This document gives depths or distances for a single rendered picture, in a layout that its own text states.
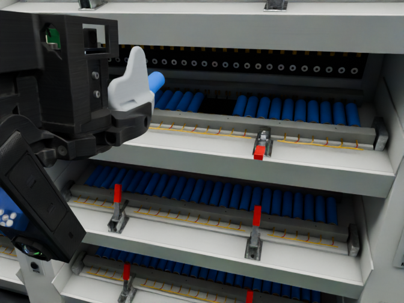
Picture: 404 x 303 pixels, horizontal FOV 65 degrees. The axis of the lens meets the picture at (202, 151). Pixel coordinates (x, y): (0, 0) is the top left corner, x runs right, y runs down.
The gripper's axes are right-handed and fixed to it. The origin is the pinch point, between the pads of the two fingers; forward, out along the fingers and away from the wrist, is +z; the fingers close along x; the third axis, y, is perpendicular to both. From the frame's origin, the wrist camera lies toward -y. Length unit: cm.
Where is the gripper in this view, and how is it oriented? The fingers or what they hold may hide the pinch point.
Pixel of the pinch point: (133, 101)
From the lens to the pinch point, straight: 32.4
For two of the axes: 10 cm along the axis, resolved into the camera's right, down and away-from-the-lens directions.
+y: 0.5, -9.4, -3.5
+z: 2.6, -3.2, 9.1
